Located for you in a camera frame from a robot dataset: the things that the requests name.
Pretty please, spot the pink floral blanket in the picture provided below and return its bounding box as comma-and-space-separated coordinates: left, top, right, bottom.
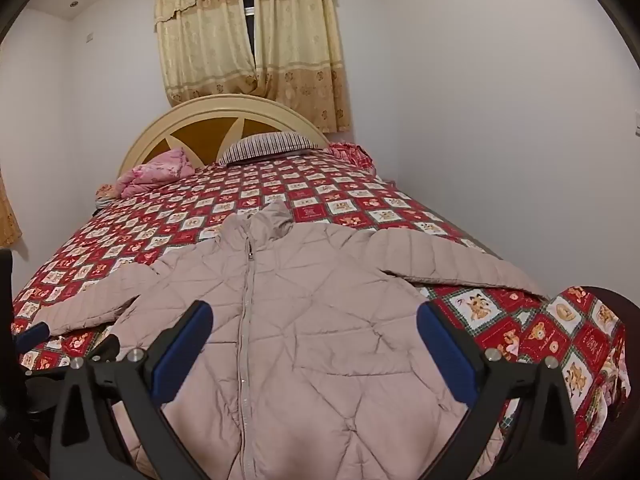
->
115, 147, 196, 198

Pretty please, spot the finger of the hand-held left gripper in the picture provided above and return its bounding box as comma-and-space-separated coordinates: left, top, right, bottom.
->
14, 321, 52, 357
87, 333, 122, 362

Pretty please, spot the beige floral curtain panel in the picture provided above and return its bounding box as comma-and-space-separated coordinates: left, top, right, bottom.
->
251, 0, 352, 134
152, 0, 259, 107

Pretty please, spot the yellow lace curtain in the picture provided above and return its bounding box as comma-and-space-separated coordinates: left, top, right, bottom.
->
0, 172, 24, 247

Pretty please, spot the dark window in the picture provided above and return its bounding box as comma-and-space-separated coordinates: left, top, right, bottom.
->
241, 0, 257, 72

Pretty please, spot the red ruffled cloth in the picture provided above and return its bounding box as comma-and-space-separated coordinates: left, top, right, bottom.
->
327, 141, 376, 176

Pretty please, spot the red printed bedspread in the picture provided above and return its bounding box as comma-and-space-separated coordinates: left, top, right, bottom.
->
10, 152, 631, 466

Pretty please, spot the beige quilted puffer jacket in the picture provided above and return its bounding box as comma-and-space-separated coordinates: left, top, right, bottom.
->
32, 199, 551, 480

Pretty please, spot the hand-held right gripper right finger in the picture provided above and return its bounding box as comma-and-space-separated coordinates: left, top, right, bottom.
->
416, 300, 581, 480

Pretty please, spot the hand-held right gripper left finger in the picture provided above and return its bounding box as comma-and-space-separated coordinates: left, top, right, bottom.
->
50, 300, 215, 480

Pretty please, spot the cream wooden headboard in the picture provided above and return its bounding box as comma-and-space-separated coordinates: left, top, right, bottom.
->
119, 92, 331, 178

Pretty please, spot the striped pillow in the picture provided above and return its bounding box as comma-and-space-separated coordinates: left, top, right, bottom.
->
217, 131, 321, 166

